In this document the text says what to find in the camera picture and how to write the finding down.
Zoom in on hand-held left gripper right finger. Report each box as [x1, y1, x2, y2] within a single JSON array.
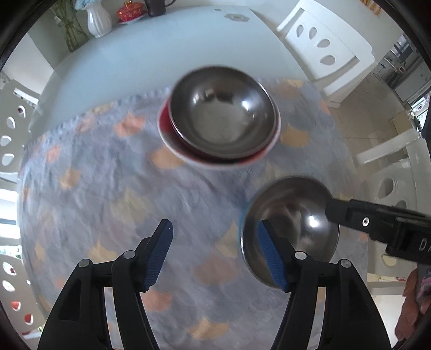
[[258, 219, 393, 350]]

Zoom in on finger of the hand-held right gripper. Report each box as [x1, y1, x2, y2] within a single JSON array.
[[324, 198, 401, 243]]

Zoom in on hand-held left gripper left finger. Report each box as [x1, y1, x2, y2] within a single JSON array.
[[36, 219, 174, 350]]

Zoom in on blue steel bowl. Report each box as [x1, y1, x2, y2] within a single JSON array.
[[238, 177, 340, 288]]

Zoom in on pink cartoon bowl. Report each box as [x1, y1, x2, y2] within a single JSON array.
[[157, 97, 281, 169]]

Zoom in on red steel bowl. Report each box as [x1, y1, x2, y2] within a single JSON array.
[[168, 66, 277, 159]]

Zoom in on person's right hand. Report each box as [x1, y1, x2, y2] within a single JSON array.
[[395, 266, 431, 341]]

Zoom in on white chair with oval holes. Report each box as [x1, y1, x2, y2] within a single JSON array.
[[276, 0, 376, 108], [355, 129, 431, 270], [0, 76, 44, 182], [0, 254, 44, 337]]

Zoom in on grey leaf pattern tablecloth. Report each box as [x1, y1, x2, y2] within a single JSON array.
[[18, 79, 369, 350]]

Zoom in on glass vase with green stems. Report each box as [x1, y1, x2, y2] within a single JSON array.
[[50, 0, 90, 53]]

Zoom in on white ribbed vase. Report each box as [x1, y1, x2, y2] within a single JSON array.
[[86, 5, 113, 38]]

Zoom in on red lidded pot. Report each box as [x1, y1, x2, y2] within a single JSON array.
[[117, 1, 148, 24]]

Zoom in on small black object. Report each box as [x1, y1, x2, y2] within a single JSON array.
[[145, 0, 166, 17]]

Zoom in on orange wall decoration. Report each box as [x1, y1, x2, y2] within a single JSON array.
[[360, 0, 383, 14]]

